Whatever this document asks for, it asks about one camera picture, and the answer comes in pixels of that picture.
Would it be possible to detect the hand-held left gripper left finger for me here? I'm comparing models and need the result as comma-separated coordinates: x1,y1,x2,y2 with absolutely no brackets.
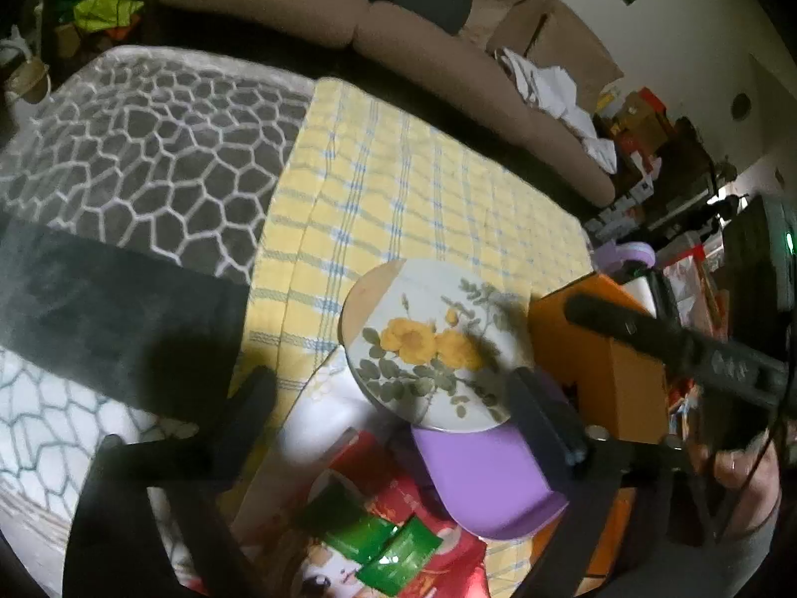
62,366,278,598

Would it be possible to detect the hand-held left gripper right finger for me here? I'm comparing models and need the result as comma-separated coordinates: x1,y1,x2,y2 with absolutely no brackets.
507,367,717,598

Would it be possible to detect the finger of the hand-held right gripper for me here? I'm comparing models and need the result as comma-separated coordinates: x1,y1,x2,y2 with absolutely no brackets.
563,295,686,381

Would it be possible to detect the orange cardboard box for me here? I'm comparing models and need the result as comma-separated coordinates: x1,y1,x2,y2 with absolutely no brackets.
528,274,670,449

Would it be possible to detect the floral round plate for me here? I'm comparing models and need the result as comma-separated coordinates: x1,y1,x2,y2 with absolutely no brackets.
339,258,536,434

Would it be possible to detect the person's right forearm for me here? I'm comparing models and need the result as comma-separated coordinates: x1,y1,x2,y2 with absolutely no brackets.
616,498,779,598

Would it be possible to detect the person's right hand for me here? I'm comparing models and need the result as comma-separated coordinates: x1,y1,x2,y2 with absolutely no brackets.
700,447,782,537

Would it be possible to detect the white box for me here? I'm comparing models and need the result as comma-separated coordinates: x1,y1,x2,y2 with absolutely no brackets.
623,274,661,318

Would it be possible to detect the lilac plastic container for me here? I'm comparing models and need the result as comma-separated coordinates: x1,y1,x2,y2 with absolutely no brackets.
598,240,658,275

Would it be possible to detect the green sachet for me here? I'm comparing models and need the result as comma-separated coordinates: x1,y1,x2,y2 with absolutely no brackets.
299,482,393,565
355,517,443,596

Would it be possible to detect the dark cloth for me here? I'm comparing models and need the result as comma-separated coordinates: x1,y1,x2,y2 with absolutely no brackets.
0,212,250,418

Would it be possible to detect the red packet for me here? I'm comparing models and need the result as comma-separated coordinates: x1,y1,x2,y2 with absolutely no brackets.
292,430,490,598

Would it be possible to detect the pile of cardboard boxes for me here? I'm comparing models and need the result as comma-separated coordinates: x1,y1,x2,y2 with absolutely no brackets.
594,87,676,200

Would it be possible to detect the pile of white cloths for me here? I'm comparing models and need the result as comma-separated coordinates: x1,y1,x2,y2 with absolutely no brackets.
495,46,620,175

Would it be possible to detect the yellow plaid cloth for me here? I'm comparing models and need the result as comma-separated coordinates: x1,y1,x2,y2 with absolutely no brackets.
227,78,592,598

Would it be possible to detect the grey honeycomb blanket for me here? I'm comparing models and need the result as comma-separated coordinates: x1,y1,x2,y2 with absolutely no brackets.
0,43,318,580

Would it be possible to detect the brown sofa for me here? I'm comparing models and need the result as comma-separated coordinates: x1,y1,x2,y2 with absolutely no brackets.
155,0,627,209

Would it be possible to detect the neon green clothing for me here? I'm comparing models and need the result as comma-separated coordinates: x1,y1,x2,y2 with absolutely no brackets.
56,0,147,38

